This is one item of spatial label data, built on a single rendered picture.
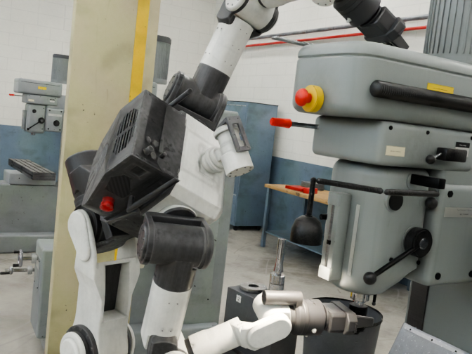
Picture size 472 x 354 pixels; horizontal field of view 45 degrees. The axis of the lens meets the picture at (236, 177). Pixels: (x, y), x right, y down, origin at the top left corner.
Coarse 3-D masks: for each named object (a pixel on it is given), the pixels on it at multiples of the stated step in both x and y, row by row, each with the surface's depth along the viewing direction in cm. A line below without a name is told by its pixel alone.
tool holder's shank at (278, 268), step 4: (280, 240) 174; (284, 240) 174; (280, 244) 174; (284, 244) 174; (280, 248) 174; (284, 248) 175; (280, 252) 174; (276, 256) 175; (280, 256) 174; (276, 260) 175; (280, 260) 174; (276, 264) 175; (280, 264) 175; (276, 268) 175; (280, 268) 175; (276, 272) 175; (280, 272) 175
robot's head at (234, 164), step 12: (216, 132) 130; (228, 132) 129; (228, 144) 128; (240, 144) 129; (216, 156) 131; (228, 156) 127; (240, 156) 127; (216, 168) 132; (228, 168) 127; (240, 168) 126; (252, 168) 130
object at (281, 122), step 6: (270, 120) 134; (276, 120) 133; (282, 120) 134; (288, 120) 135; (282, 126) 135; (288, 126) 135; (300, 126) 138; (306, 126) 139; (312, 126) 139; (318, 126) 140
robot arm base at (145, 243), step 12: (144, 216) 123; (156, 216) 124; (168, 216) 125; (180, 216) 126; (144, 228) 118; (204, 228) 123; (144, 240) 117; (144, 252) 117; (204, 252) 120; (144, 264) 119; (204, 264) 121
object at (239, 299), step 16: (240, 288) 182; (256, 288) 182; (240, 304) 180; (224, 320) 185; (240, 320) 180; (256, 320) 174; (288, 336) 175; (256, 352) 174; (272, 352) 170; (288, 352) 176
